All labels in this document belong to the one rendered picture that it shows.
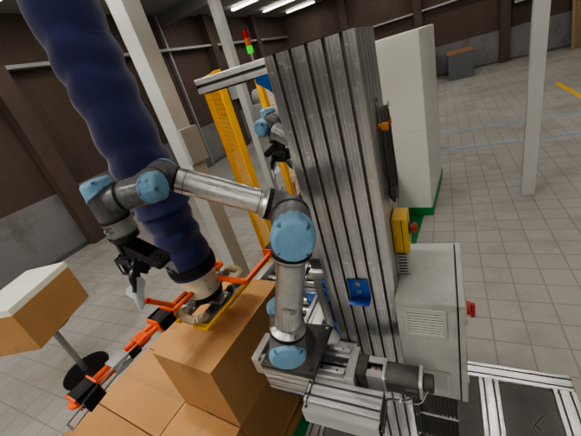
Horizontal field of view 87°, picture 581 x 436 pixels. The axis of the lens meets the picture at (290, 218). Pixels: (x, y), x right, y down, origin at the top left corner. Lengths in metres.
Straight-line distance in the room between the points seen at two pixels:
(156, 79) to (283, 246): 2.20
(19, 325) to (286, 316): 2.43
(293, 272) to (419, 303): 0.44
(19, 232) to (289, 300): 6.15
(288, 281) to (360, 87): 0.54
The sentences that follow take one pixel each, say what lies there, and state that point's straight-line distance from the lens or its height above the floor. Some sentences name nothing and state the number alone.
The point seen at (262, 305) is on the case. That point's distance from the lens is 1.70.
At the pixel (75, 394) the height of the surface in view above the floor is 1.21.
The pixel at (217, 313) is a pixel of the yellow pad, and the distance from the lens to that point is 1.54.
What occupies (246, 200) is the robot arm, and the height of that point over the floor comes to 1.69.
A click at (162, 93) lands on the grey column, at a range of 2.78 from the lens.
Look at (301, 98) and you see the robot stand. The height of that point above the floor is 1.90.
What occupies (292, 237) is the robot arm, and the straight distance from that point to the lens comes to 0.76.
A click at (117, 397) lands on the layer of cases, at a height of 0.54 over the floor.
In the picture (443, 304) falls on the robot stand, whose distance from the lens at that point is 1.09.
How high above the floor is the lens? 1.99
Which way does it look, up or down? 25 degrees down
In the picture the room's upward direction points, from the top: 17 degrees counter-clockwise
